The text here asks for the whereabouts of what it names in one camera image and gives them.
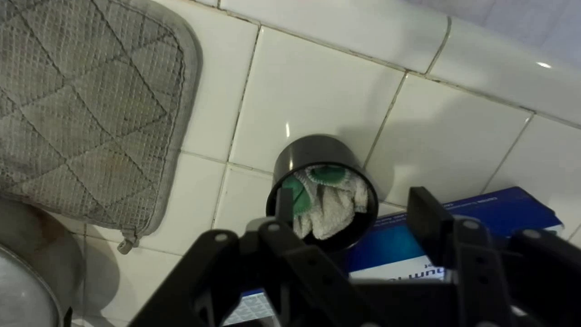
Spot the green and white towel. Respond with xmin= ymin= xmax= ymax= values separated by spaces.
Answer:
xmin=280 ymin=162 xmax=371 ymax=242

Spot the small black pot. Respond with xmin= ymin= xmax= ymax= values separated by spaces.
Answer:
xmin=265 ymin=133 xmax=381 ymax=253

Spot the grey quilted pot holder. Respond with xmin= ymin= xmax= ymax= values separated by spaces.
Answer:
xmin=0 ymin=0 xmax=205 ymax=255

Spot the blue cardboard box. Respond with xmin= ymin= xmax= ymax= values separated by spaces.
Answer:
xmin=222 ymin=186 xmax=567 ymax=327

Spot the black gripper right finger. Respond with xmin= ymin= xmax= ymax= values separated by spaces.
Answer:
xmin=405 ymin=186 xmax=581 ymax=327

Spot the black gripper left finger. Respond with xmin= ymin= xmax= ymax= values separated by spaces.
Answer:
xmin=127 ymin=186 xmax=378 ymax=327

